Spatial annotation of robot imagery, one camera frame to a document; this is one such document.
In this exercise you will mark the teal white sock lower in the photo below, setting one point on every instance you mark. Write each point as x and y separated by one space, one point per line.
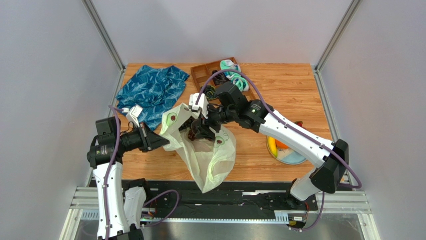
241 83

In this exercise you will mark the black patterned rolled sock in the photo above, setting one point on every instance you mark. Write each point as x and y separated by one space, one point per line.
220 79

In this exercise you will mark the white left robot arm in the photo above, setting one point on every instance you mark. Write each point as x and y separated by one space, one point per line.
120 208

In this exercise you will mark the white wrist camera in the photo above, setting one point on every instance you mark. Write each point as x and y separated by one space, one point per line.
198 103
132 115

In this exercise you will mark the fake orange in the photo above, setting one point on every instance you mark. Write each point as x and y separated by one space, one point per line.
281 145

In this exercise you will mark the fake yellow banana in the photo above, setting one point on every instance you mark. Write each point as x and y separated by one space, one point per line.
272 146

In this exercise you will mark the teal white sock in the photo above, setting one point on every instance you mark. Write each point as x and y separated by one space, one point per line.
229 64
241 83

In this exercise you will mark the fake red lychee bunch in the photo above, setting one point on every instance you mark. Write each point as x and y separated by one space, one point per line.
299 123

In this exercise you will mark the grey aluminium frame post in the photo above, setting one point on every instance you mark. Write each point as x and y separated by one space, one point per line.
97 20

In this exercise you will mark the translucent white plastic bag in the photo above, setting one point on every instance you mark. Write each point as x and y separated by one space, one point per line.
209 162

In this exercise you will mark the right aluminium frame post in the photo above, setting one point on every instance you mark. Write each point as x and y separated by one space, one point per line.
345 21

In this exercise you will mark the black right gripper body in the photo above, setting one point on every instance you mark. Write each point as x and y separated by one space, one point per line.
205 123

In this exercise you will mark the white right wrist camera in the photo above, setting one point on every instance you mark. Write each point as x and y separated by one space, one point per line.
198 103

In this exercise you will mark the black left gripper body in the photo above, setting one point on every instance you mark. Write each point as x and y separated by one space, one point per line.
135 139

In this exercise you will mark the teal white sock upper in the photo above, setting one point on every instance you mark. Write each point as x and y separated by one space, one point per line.
229 64

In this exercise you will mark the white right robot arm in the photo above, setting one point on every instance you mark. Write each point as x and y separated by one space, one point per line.
329 159

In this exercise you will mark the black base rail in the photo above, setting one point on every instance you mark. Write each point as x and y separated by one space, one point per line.
230 201

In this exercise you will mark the cream and blue plate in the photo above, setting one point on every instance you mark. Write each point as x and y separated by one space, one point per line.
288 156

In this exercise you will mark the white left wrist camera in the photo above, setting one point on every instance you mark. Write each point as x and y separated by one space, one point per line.
132 115

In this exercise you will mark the wooden compartment tray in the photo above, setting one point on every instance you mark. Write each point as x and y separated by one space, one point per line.
201 73

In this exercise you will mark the fake dark grape bunch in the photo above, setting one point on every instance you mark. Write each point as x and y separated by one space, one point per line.
192 133

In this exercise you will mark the blue shark print cloth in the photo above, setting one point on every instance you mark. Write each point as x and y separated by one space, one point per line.
156 90

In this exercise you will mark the dark green leaf rolled sock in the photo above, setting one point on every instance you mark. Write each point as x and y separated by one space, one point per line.
210 93

